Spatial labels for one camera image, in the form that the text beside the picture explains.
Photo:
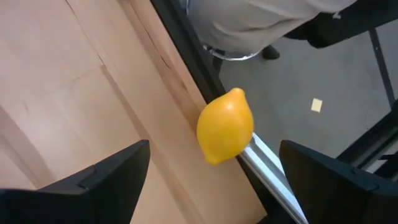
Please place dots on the yellow sticky note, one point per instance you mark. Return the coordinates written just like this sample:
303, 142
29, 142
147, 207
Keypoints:
316, 105

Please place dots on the yellow lemon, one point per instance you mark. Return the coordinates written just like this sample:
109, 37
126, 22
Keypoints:
225, 124

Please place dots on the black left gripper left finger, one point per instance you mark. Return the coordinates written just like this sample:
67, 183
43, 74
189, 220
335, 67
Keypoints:
77, 205

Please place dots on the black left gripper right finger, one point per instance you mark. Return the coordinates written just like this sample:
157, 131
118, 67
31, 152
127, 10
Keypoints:
342, 202

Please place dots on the person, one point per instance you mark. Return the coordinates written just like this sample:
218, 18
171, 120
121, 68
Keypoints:
248, 21

